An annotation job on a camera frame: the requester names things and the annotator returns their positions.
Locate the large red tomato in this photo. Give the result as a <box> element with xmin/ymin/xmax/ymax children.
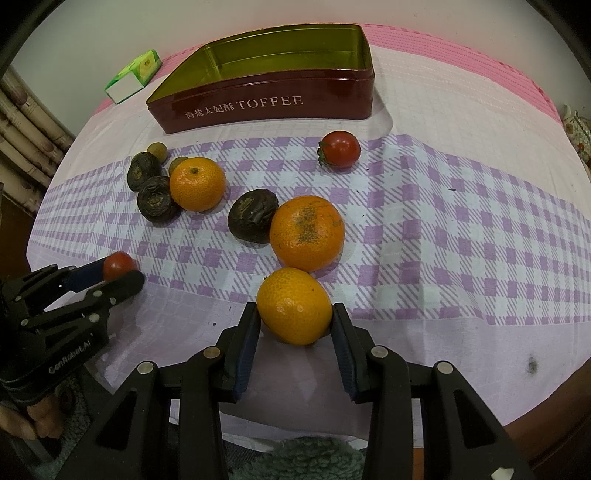
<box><xmin>102</xmin><ymin>251</ymin><xmax>136</xmax><ymax>282</ymax></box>

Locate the small orange tangerine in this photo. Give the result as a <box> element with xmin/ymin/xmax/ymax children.
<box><xmin>256</xmin><ymin>267</ymin><xmax>332</xmax><ymax>346</ymax></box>

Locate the left hand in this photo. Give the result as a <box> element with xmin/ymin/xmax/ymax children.
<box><xmin>0</xmin><ymin>395</ymin><xmax>63</xmax><ymax>440</ymax></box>

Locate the dark dried fruit middle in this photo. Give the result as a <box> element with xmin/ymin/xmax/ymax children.
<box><xmin>137</xmin><ymin>176</ymin><xmax>182</xmax><ymax>224</ymax></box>

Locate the dark dried fruit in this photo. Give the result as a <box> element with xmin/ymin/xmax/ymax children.
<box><xmin>126</xmin><ymin>152</ymin><xmax>161</xmax><ymax>193</ymax></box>
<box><xmin>228</xmin><ymin>189</ymin><xmax>279</xmax><ymax>244</ymax></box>
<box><xmin>137</xmin><ymin>176</ymin><xmax>182</xmax><ymax>224</ymax></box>

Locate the dark dried fruit left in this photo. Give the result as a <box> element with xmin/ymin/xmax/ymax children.
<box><xmin>126</xmin><ymin>152</ymin><xmax>161</xmax><ymax>193</ymax></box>

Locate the brown longan upper left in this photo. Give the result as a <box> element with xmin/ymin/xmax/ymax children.
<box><xmin>146</xmin><ymin>142</ymin><xmax>168</xmax><ymax>164</ymax></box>

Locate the brown longan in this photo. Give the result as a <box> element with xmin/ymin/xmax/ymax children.
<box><xmin>146</xmin><ymin>142</ymin><xmax>168</xmax><ymax>164</ymax></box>
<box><xmin>168</xmin><ymin>156</ymin><xmax>187</xmax><ymax>176</ymax></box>

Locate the large round orange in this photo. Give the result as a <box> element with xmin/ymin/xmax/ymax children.
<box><xmin>169</xmin><ymin>157</ymin><xmax>226</xmax><ymax>212</ymax></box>

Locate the brown longan middle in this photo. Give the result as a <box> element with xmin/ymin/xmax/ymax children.
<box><xmin>168</xmin><ymin>156</ymin><xmax>187</xmax><ymax>176</ymax></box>

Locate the dark dried fruit right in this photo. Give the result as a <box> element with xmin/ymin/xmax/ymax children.
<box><xmin>228</xmin><ymin>189</ymin><xmax>279</xmax><ymax>244</ymax></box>

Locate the green white small carton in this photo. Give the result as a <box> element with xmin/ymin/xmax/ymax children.
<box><xmin>104</xmin><ymin>49</ymin><xmax>162</xmax><ymax>104</ymax></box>

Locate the purple checked tablecloth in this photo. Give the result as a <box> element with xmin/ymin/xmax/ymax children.
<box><xmin>27</xmin><ymin>26</ymin><xmax>590</xmax><ymax>424</ymax></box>

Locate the spotted orange tangerine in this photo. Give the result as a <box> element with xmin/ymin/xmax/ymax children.
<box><xmin>270</xmin><ymin>195</ymin><xmax>346</xmax><ymax>272</ymax></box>

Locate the small red cherry tomato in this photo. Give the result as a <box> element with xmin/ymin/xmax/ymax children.
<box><xmin>317</xmin><ymin>131</ymin><xmax>361</xmax><ymax>169</ymax></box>

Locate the red toffee tin box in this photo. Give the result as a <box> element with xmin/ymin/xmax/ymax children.
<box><xmin>146</xmin><ymin>24</ymin><xmax>375</xmax><ymax>134</ymax></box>

